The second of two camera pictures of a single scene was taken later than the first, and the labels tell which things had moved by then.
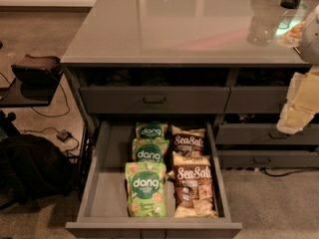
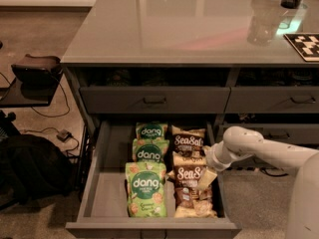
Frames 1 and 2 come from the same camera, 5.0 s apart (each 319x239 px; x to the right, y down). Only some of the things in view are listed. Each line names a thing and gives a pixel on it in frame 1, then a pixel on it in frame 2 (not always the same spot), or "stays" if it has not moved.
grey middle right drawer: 264,134 stays
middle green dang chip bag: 149,150 stays
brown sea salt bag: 188,145 stays
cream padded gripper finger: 302,102 -> 218,157
